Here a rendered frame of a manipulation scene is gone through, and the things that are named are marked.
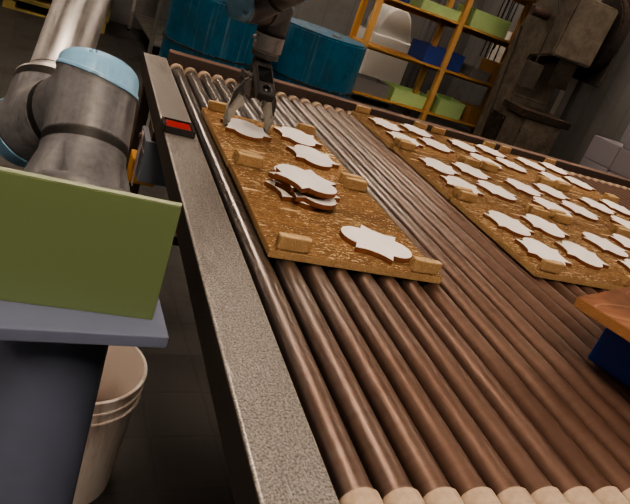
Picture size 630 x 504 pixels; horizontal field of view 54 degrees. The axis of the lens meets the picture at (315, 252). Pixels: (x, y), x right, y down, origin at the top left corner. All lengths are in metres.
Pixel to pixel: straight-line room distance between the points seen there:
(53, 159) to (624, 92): 7.59
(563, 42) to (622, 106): 1.19
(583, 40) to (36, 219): 7.01
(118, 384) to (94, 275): 0.94
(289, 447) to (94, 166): 0.43
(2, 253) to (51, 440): 0.32
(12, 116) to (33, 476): 0.54
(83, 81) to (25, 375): 0.41
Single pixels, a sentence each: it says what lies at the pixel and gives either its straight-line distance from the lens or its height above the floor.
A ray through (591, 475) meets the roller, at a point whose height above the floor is 0.92.
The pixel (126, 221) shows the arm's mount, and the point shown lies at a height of 1.01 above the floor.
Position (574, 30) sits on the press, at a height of 1.69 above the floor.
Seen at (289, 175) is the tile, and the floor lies 0.98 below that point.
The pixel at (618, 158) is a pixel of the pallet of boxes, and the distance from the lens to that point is 6.59.
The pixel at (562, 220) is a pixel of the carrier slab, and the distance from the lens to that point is 2.00.
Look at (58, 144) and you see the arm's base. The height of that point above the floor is 1.06.
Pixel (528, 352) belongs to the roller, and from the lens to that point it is 1.11.
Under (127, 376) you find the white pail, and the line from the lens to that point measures 1.72.
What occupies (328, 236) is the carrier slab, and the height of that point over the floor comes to 0.94.
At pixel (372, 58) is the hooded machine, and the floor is 0.59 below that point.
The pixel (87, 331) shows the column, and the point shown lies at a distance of 0.84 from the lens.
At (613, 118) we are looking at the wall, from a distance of 8.11.
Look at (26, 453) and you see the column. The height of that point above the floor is 0.61.
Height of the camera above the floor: 1.36
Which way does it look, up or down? 23 degrees down
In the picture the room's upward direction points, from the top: 20 degrees clockwise
